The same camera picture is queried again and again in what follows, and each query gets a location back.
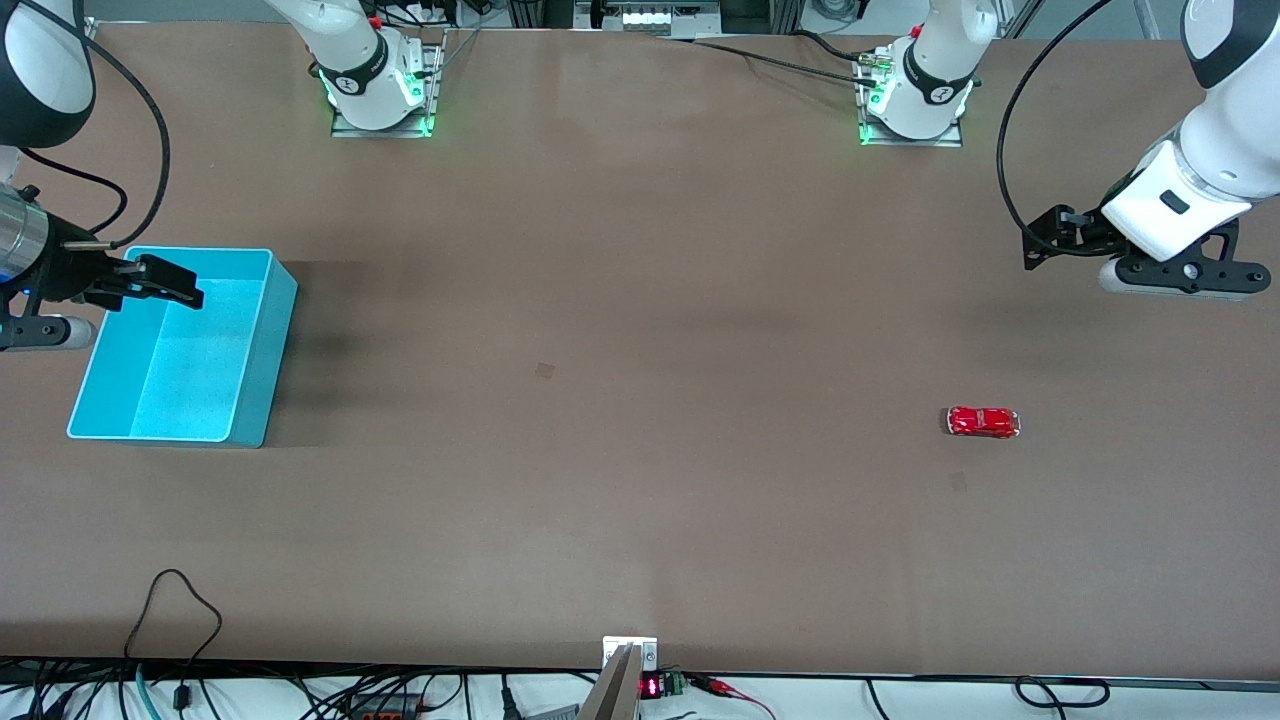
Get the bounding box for lit background equipment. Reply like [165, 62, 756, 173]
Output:
[575, 0, 723, 33]

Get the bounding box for long black base cable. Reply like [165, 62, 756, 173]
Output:
[655, 34, 886, 91]

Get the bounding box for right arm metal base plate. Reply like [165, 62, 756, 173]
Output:
[330, 28, 446, 139]

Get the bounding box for thin black looped cable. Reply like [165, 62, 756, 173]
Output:
[122, 568, 223, 713]

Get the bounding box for blue plastic storage box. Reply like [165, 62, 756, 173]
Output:
[66, 246, 299, 449]

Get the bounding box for short black base cable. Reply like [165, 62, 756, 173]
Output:
[790, 28, 866, 63]

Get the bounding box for black coiled cable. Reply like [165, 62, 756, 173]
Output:
[1013, 677, 1112, 710]

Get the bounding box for aluminium camera mount bar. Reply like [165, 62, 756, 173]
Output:
[577, 645, 642, 720]

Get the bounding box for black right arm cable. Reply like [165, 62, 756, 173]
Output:
[15, 0, 171, 251]

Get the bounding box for red clip lead wires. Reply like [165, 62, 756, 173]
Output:
[688, 675, 779, 720]

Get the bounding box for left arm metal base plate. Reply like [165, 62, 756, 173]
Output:
[857, 45, 966, 149]

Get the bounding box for red beetle toy car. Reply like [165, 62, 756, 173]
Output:
[945, 405, 1022, 439]

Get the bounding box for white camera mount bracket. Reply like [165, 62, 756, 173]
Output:
[603, 636, 659, 673]

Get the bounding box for black orange power strip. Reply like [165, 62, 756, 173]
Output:
[345, 697, 426, 720]

